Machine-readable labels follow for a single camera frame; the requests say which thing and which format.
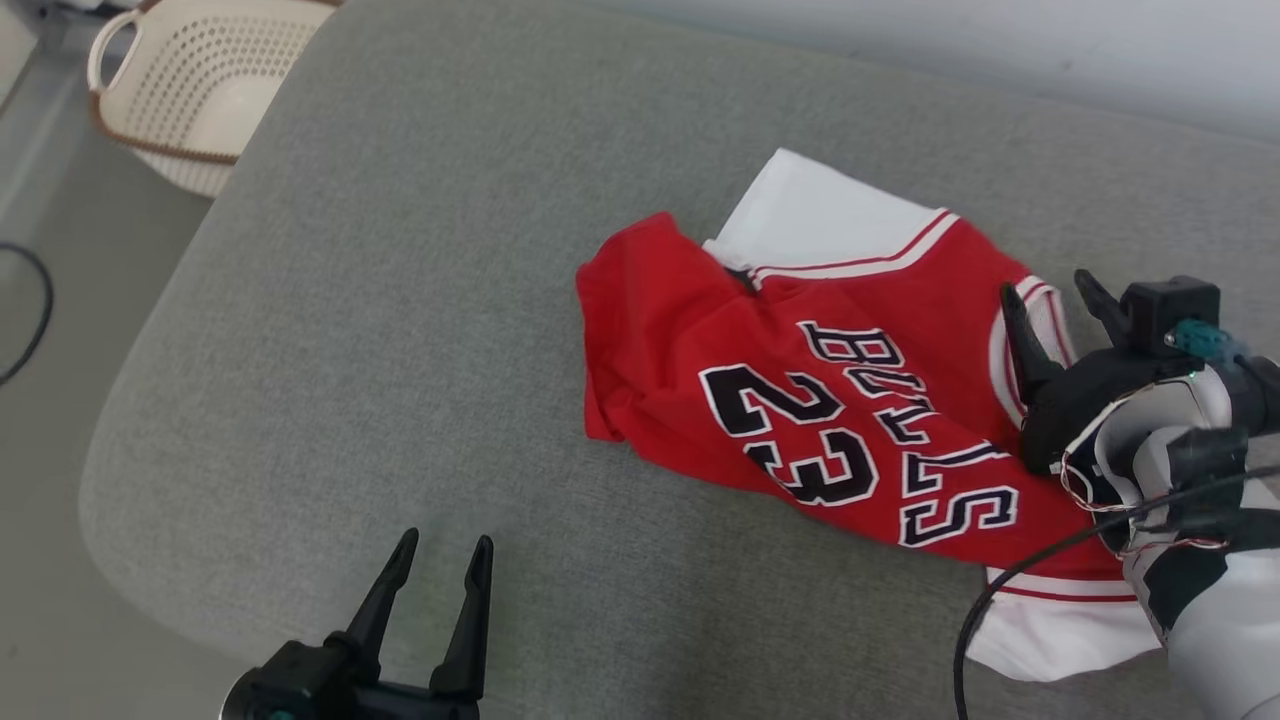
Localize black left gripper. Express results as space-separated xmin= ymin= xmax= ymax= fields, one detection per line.
xmin=219 ymin=527 xmax=496 ymax=720

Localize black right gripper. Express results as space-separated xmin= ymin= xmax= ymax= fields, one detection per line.
xmin=999 ymin=268 xmax=1202 ymax=477

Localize red Bulls 23 jersey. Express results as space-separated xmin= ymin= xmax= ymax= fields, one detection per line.
xmin=575 ymin=148 xmax=1167 ymax=684

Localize cream perforated laundry basket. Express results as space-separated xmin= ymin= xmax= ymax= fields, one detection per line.
xmin=86 ymin=0 xmax=338 ymax=199

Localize black cable with teal plug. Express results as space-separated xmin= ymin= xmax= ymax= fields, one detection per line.
xmin=1164 ymin=318 xmax=1249 ymax=364

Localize red white twisted wires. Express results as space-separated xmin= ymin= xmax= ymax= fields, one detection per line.
xmin=1058 ymin=378 xmax=1233 ymax=553

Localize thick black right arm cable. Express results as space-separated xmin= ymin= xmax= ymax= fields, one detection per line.
xmin=953 ymin=464 xmax=1280 ymax=720

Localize black floor cable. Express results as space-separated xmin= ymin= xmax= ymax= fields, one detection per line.
xmin=0 ymin=242 xmax=55 ymax=387

